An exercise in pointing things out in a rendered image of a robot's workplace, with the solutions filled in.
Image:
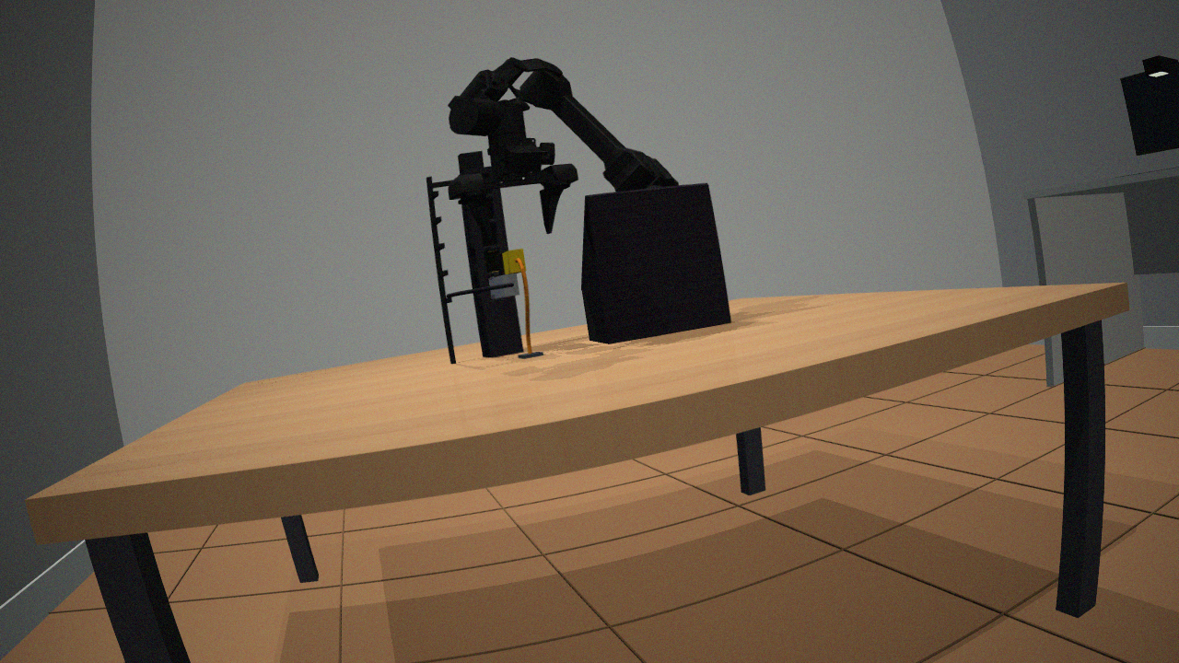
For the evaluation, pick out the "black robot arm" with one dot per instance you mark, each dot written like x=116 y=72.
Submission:
x=478 y=111

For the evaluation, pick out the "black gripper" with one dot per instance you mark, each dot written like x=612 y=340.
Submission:
x=468 y=188

